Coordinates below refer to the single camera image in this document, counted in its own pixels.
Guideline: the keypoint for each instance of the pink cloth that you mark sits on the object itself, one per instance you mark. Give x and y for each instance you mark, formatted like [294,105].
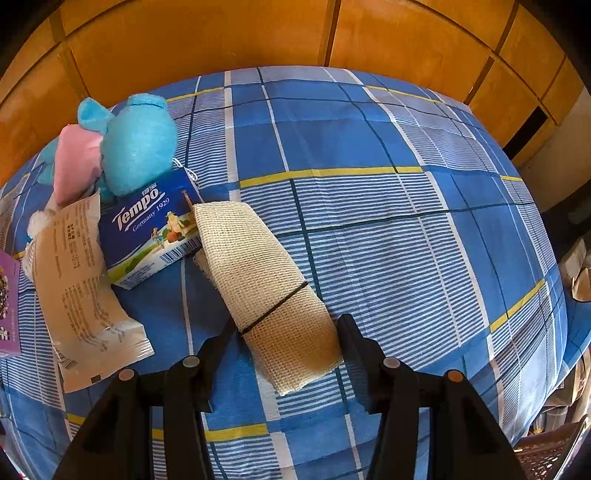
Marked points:
[76,161]

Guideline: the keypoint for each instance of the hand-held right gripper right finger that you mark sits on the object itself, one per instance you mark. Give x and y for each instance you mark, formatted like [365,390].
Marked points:
[358,355]

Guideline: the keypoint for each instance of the white sock bundle blue band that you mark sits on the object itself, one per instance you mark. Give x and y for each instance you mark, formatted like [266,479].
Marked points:
[38,221]

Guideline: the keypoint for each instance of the blue pocket tissue pack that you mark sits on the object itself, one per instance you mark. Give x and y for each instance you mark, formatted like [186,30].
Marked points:
[147,230]

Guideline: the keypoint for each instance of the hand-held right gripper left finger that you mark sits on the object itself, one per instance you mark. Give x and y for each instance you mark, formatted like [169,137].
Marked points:
[217,350]

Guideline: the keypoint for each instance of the blue plush toy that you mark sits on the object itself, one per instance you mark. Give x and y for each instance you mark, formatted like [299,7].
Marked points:
[138,147]

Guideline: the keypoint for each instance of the rattan chair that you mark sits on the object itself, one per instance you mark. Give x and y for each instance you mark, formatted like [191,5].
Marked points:
[549,452]

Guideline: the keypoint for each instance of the blue plaid bedsheet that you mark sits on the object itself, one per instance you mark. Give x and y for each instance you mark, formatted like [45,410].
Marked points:
[415,230]

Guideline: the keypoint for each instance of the beige mesh cloth roll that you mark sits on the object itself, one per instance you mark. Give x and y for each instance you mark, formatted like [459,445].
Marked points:
[258,277]

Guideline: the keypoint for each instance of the clear wrapped tissue pack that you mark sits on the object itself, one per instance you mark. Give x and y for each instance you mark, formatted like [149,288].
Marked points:
[74,286]

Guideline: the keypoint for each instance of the wooden wardrobe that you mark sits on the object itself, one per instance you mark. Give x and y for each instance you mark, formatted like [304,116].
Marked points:
[184,37]

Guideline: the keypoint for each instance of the purple cardboard tissue box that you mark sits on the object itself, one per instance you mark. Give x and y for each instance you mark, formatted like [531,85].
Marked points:
[9,300]

